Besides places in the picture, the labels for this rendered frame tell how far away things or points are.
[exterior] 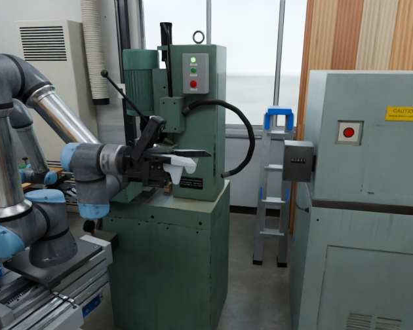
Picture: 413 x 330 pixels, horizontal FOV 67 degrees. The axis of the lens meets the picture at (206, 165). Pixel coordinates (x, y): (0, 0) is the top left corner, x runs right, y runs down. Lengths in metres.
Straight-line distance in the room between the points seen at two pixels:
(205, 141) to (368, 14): 1.80
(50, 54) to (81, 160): 2.44
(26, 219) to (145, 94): 0.81
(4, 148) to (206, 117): 0.81
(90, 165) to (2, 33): 3.19
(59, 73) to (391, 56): 2.71
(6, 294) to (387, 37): 2.76
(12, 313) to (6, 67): 0.68
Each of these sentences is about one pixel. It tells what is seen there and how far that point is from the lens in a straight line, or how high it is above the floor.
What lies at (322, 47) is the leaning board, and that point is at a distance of 2.73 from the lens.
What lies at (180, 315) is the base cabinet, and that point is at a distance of 1.82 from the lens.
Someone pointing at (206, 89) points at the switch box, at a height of 1.34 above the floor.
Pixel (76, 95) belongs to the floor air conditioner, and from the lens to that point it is 3.08.
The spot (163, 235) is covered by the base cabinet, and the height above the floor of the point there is 0.65.
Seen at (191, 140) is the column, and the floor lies 1.10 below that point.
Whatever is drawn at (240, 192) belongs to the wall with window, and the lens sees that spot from 3.09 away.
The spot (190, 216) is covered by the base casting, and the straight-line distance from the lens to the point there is 1.46.
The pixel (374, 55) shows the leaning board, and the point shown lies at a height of 1.50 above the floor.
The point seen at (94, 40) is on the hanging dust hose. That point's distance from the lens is 3.10.
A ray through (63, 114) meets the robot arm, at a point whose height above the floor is 1.30.
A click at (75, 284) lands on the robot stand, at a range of 1.25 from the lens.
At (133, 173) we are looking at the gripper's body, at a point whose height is 1.19.
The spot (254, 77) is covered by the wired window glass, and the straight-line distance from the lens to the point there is 2.92.
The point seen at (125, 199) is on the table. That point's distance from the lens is 1.46.
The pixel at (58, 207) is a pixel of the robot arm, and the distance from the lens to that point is 1.10.
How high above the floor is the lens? 1.44
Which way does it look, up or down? 18 degrees down
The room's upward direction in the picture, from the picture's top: straight up
